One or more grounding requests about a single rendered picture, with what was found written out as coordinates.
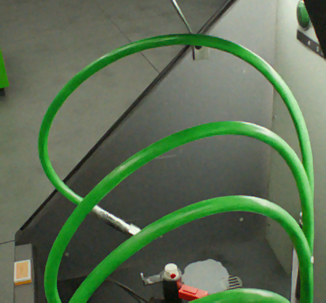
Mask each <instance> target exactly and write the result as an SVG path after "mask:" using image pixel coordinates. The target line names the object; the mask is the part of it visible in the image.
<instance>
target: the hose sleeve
mask: <svg viewBox="0 0 326 303"><path fill-rule="evenodd" d="M89 214H90V215H91V216H93V217H94V218H96V219H98V220H100V221H101V222H104V223H106V224H108V225H110V226H112V227H113V228H115V229H117V230H119V231H120V232H122V233H124V234H125V233H127V232H128V230H129V229H130V227H131V225H130V223H128V222H125V221H124V220H123V219H120V217H117V216H115V215H114V214H112V213H110V212H109V211H106V210H105V209H103V208H101V207H99V205H96V206H95V207H94V208H93V209H92V211H91V212H90V213H89Z"/></svg>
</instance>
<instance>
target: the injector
mask: <svg viewBox="0 0 326 303"><path fill-rule="evenodd" d="M177 271H178V277H177V278H175V279H167V278H165V277H164V272H165V269H164V270H162V274H161V277H162V279H163V280H164V281H162V289H163V297H164V298H158V297H155V296H153V297H151V299H150V303H183V299H182V298H180V297H179V296H178V291H179V290H180V289H181V287H182V276H181V271H180V270H179V269H178V268H177Z"/></svg>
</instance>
